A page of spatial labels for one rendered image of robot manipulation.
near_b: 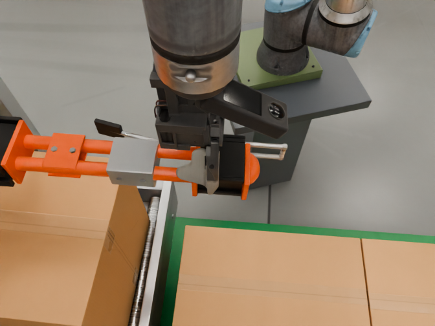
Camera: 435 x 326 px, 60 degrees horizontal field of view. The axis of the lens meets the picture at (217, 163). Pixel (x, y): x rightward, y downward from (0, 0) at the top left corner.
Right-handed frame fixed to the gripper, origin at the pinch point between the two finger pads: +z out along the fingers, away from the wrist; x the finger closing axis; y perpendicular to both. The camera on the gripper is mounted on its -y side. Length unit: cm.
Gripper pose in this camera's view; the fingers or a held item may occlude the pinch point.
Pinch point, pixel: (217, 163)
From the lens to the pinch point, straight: 58.3
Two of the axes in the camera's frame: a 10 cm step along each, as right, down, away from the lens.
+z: 0.1, 5.2, 8.6
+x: -0.8, 8.5, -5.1
